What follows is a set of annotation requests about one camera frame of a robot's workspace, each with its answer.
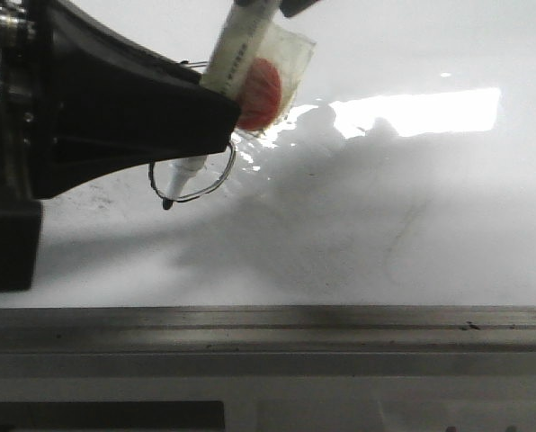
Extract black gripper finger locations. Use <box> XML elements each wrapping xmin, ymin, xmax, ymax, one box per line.
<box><xmin>279</xmin><ymin>0</ymin><xmax>317</xmax><ymax>18</ymax></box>

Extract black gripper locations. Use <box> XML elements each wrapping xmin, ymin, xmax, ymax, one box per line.
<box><xmin>0</xmin><ymin>1</ymin><xmax>240</xmax><ymax>293</ymax></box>

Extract white black whiteboard marker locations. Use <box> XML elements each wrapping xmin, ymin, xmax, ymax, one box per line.
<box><xmin>161</xmin><ymin>1</ymin><xmax>280</xmax><ymax>210</ymax></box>

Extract red round magnet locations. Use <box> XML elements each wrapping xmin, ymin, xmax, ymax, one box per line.
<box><xmin>237</xmin><ymin>58</ymin><xmax>282</xmax><ymax>131</ymax></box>

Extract white glossy whiteboard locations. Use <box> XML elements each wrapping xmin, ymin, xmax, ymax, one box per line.
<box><xmin>0</xmin><ymin>1</ymin><xmax>536</xmax><ymax>308</ymax></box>

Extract grey aluminium whiteboard frame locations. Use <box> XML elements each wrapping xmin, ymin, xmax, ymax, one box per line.
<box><xmin>0</xmin><ymin>306</ymin><xmax>536</xmax><ymax>431</ymax></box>

